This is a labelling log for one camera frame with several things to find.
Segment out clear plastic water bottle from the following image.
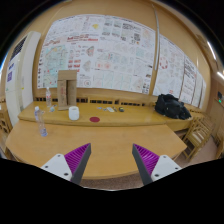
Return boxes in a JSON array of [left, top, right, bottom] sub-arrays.
[[34, 106, 48, 137]]

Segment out white ceramic cup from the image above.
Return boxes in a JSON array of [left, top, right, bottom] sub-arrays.
[[69, 106, 80, 121]]

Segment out white paper card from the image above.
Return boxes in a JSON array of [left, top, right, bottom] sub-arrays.
[[103, 107, 115, 112]]

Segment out water bottle red label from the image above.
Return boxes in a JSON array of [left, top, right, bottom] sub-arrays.
[[46, 87, 52, 107]]

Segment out wooden chair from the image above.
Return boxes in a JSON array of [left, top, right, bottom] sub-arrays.
[[183, 117, 215, 161]]

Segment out small blue sticker item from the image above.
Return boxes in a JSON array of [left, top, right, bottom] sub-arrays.
[[49, 105, 55, 112]]

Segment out brown cardboard box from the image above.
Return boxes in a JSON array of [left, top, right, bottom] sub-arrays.
[[57, 70, 77, 110]]

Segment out red round coaster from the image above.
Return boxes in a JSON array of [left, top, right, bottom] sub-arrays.
[[89, 117, 100, 123]]

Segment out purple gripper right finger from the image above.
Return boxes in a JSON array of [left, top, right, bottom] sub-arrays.
[[132, 144, 181, 185]]

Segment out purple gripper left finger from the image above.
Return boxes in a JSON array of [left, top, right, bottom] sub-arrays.
[[42, 143, 91, 185]]

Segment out right wall poster sheet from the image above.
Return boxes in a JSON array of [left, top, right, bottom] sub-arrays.
[[153, 35, 207, 108]]

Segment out black backpack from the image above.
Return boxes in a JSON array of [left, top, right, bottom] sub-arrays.
[[155, 94, 191, 120]]

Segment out large wall poster sheet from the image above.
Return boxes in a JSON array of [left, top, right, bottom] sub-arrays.
[[37, 14, 155, 94]]

